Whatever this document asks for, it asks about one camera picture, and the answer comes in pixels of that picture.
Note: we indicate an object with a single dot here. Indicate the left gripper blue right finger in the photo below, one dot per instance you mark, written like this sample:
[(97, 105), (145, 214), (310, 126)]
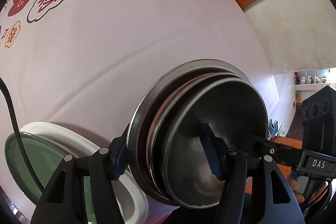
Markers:
[(215, 151)]

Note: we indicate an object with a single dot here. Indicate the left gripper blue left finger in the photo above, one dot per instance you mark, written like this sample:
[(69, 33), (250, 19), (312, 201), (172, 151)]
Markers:
[(118, 155)]

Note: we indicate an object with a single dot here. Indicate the pink steel bowl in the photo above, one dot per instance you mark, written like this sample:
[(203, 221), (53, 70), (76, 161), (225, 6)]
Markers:
[(160, 123)]

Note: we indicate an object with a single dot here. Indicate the small steel bowl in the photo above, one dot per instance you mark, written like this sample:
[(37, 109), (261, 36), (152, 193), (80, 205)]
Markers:
[(214, 116)]

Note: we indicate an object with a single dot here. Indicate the white paper plate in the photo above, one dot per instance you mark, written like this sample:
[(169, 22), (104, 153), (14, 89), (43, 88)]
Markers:
[(81, 190)]

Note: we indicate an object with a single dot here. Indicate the green plate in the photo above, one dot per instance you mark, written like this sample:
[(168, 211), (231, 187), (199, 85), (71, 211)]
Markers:
[(45, 152)]

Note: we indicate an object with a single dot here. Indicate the person's right hand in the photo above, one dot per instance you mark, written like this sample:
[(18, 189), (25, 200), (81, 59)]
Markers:
[(314, 198)]

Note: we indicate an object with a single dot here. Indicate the pink printed tablecloth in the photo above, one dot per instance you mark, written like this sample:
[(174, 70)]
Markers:
[(98, 66)]

